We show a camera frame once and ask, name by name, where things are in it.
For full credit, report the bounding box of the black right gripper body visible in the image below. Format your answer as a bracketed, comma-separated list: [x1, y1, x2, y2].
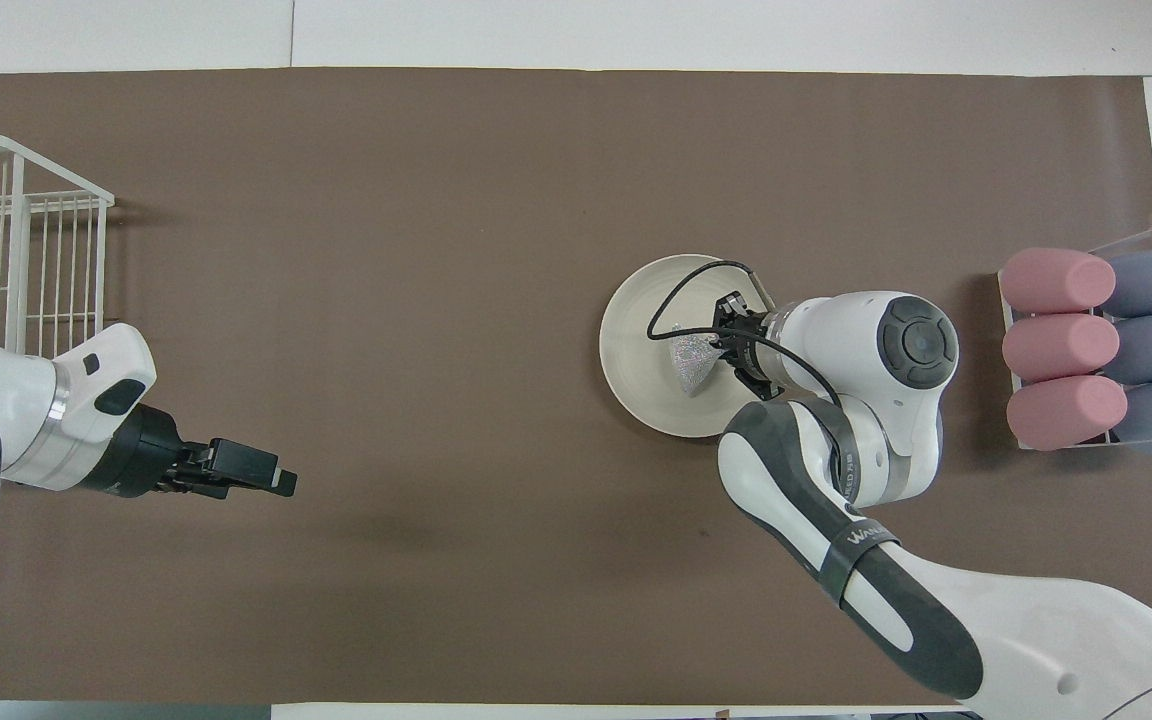
[711, 290, 787, 401]

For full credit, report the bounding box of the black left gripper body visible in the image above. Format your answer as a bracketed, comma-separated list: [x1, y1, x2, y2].
[86, 403, 227, 499]

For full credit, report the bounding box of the clear plastic bag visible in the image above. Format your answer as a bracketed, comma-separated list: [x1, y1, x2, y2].
[671, 325, 727, 398]

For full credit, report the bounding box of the cream round plate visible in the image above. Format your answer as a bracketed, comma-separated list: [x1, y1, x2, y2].
[599, 254, 785, 439]

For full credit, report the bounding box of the brown table mat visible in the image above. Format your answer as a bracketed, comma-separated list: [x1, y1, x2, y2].
[0, 68, 1152, 707]

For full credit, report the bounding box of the pink plastic cup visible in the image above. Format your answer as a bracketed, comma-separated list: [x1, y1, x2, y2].
[1006, 375, 1129, 452]
[999, 248, 1117, 314]
[1002, 313, 1121, 383]

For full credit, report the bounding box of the white wire dish rack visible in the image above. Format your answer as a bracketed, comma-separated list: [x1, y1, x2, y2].
[0, 134, 115, 361]

